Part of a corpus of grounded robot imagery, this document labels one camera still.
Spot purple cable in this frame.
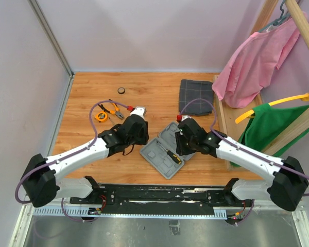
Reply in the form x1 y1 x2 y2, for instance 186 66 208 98
176 98 309 227
14 100 133 224

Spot green shirt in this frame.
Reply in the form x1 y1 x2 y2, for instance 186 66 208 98
229 102 309 168

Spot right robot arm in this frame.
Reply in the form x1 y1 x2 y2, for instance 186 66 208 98
175 115 309 211

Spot wooden clothes rack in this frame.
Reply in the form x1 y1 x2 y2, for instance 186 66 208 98
214 1 309 155

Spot flathead screwdriver black yellow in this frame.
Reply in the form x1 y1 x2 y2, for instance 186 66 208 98
157 142 182 165

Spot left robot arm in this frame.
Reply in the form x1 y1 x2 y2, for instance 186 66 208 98
20 114 149 207

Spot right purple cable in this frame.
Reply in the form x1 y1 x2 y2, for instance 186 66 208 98
176 98 309 227

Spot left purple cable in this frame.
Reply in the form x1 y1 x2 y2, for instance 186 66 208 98
14 100 133 224

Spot grey plastic tool case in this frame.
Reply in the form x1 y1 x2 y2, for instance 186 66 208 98
140 122 194 180

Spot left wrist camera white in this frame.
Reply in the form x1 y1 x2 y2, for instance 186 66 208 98
130 107 146 119

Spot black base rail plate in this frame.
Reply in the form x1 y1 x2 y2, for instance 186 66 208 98
70 184 251 216

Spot pink shirt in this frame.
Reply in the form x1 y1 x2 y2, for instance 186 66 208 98
212 19 300 109

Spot orange black pliers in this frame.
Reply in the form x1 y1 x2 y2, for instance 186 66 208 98
98 99 124 119

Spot dark grey checked cloth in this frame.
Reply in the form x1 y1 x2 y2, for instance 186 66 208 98
179 79 214 116

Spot teal clothes hanger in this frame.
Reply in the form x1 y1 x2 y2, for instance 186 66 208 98
257 0 291 33

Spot yellow tape measure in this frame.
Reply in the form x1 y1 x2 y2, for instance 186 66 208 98
94 111 109 122

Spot yellow clothes hanger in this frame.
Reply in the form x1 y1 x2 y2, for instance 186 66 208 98
235 93 309 124

